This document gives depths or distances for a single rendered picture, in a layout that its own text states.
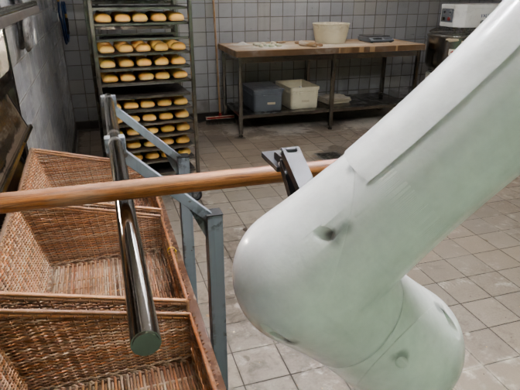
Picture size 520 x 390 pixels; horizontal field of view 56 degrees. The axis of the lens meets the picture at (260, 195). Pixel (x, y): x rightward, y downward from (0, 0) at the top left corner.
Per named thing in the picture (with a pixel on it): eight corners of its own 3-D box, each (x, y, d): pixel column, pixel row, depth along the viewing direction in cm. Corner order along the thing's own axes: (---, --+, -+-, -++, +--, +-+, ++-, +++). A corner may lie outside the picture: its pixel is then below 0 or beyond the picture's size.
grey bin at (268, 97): (253, 112, 531) (253, 90, 522) (241, 103, 575) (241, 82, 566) (284, 110, 541) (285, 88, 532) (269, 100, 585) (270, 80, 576)
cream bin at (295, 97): (289, 110, 543) (290, 88, 534) (274, 100, 586) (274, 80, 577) (319, 107, 554) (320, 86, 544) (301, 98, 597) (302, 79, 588)
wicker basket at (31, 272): (-2, 389, 119) (-29, 293, 108) (25, 271, 168) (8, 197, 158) (195, 348, 133) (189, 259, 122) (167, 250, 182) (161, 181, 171)
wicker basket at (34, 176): (28, 268, 170) (12, 195, 160) (39, 205, 219) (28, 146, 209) (168, 246, 185) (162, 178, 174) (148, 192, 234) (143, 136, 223)
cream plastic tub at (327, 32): (320, 45, 538) (321, 25, 530) (306, 41, 575) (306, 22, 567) (355, 43, 550) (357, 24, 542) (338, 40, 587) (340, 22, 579)
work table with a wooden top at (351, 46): (237, 138, 521) (236, 51, 486) (220, 121, 591) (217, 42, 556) (415, 122, 582) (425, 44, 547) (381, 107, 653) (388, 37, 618)
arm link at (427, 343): (425, 457, 42) (516, 365, 41) (333, 405, 36) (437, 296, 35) (350, 350, 54) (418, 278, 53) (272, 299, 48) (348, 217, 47)
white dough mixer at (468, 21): (435, 128, 558) (453, 5, 507) (406, 116, 610) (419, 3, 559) (501, 122, 584) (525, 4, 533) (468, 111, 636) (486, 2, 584)
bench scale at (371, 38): (371, 42, 558) (371, 36, 555) (357, 40, 586) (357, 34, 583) (394, 42, 566) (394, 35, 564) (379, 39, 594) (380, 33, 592)
